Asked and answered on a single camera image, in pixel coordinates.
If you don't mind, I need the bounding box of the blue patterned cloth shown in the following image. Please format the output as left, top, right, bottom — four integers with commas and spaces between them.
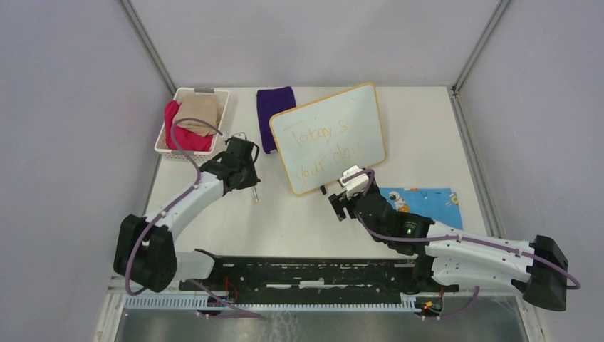
380, 187, 463, 230

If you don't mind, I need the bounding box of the white cable duct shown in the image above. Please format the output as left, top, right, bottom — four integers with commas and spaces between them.
123, 294, 420, 313

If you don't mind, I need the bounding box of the pink cloth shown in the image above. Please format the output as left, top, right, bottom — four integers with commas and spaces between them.
164, 100, 215, 152

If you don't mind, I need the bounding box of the aluminium rail frame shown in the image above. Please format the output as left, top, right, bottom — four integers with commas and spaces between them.
92, 86, 546, 341

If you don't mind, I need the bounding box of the beige cloth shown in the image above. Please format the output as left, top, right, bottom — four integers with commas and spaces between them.
173, 94, 224, 137

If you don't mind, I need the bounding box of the white plastic basket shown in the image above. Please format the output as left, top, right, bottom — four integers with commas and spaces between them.
154, 87, 234, 164

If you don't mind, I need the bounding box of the yellow framed whiteboard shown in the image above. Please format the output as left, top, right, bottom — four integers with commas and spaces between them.
269, 83, 387, 195

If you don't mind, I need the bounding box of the purple folded cloth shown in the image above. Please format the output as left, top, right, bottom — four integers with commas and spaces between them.
256, 86, 296, 154

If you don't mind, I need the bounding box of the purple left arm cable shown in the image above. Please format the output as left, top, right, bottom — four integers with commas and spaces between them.
124, 118, 263, 319

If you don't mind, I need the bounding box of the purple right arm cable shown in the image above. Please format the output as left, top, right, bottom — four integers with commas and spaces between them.
340, 169, 582, 320

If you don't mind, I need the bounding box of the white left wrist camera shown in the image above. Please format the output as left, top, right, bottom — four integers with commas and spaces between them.
231, 132, 248, 140

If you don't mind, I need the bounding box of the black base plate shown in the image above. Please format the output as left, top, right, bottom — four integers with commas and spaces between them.
202, 256, 459, 305

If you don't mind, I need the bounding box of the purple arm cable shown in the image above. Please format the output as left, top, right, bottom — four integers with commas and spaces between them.
124, 118, 263, 319
340, 169, 582, 320

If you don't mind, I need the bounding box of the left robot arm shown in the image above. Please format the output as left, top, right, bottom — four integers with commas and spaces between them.
113, 137, 260, 295

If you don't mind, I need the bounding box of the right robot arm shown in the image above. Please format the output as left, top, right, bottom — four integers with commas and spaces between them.
328, 190, 574, 311

